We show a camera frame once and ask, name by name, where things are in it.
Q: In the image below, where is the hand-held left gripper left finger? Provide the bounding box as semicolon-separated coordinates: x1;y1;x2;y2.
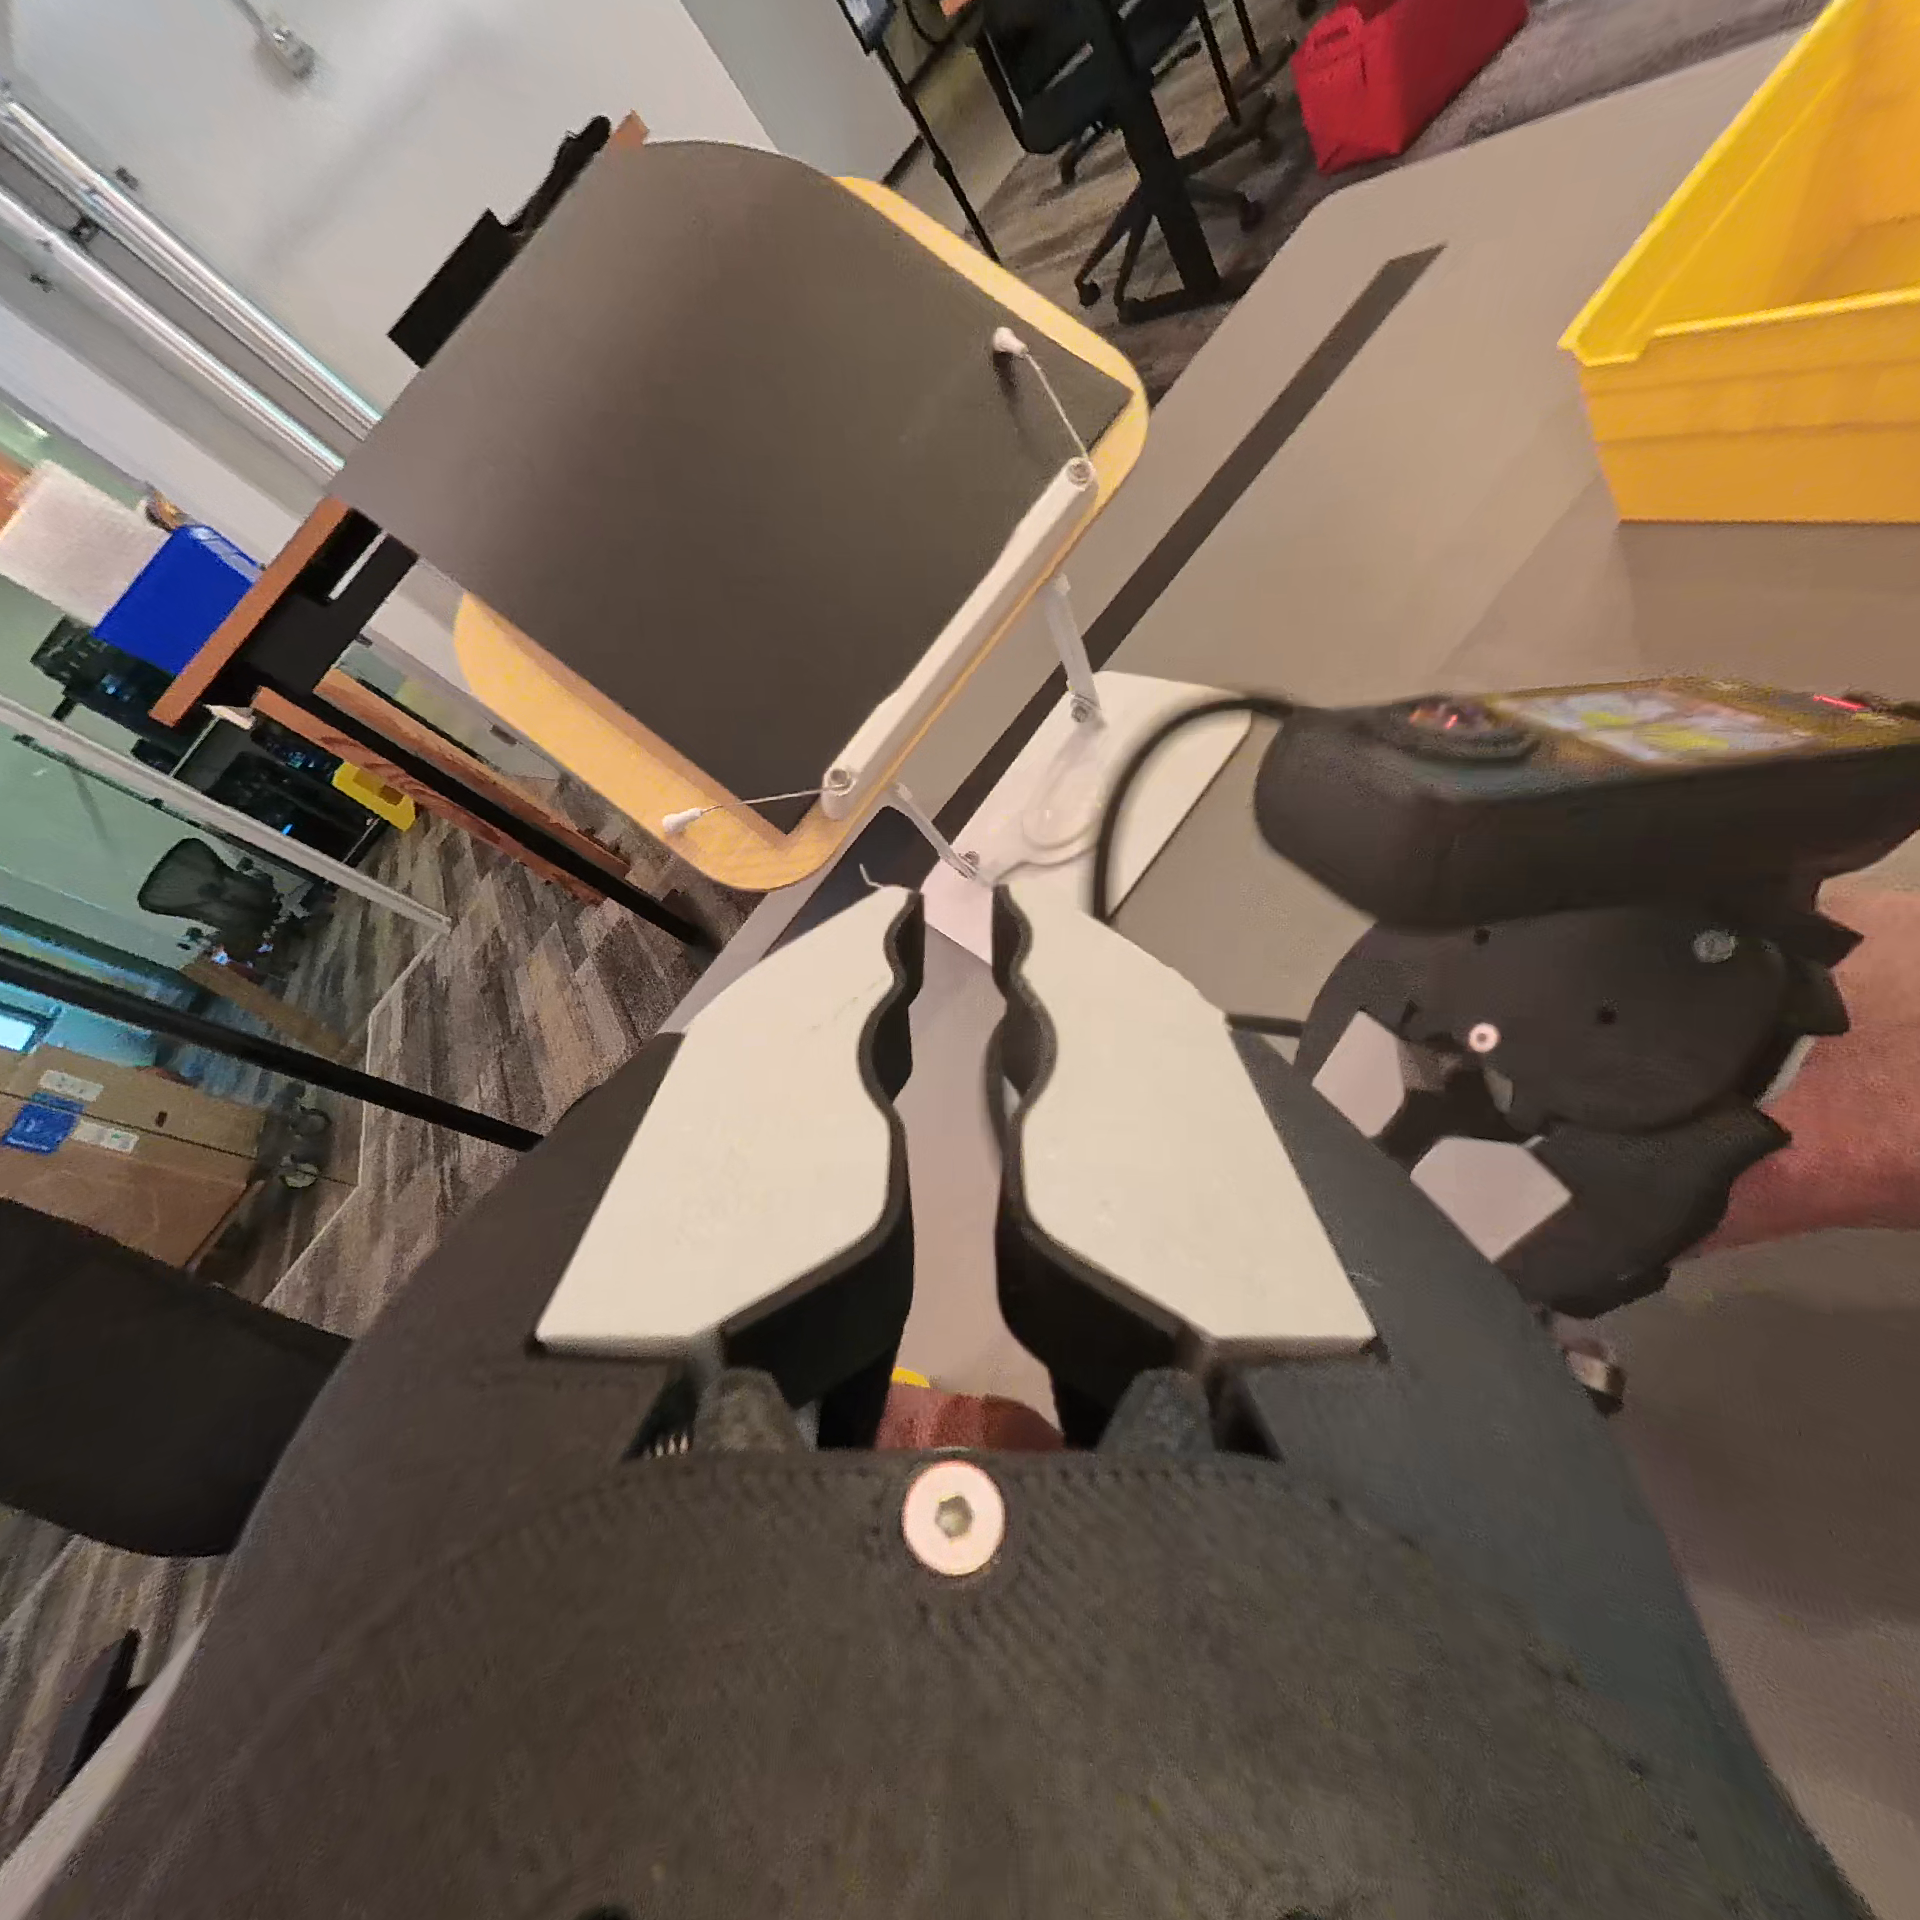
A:
534;885;922;1377

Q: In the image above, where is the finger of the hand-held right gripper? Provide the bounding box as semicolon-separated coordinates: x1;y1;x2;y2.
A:
1410;1131;1574;1264

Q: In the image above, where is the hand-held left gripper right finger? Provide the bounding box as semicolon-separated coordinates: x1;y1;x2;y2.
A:
990;885;1383;1393

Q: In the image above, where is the yellow plastic bin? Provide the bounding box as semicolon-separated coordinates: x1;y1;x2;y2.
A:
1559;0;1920;525

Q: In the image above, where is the person's right hand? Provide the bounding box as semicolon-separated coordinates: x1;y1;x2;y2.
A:
1710;878;1920;1256

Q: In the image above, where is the black mesh office chair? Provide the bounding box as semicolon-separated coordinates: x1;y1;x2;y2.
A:
137;837;289;941

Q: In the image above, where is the cardboard box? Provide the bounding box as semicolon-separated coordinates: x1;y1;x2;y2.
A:
0;1035;278;1269

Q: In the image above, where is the white tablet stand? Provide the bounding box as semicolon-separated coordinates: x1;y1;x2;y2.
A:
333;143;1150;895

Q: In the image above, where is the wood-edged table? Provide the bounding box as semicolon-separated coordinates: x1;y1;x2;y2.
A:
151;497;707;946

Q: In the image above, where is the red bin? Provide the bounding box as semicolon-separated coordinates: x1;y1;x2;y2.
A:
1293;0;1532;175

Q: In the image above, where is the blue storage bin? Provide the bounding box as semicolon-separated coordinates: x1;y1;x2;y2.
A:
95;522;265;678

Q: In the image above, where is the black rolling chair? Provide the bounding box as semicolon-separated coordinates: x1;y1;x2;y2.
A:
983;0;1142;184

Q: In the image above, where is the white foam block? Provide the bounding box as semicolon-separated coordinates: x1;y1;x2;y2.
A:
0;458;154;624

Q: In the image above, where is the thin black cable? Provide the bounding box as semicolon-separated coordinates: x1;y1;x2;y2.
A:
1093;694;1307;1041

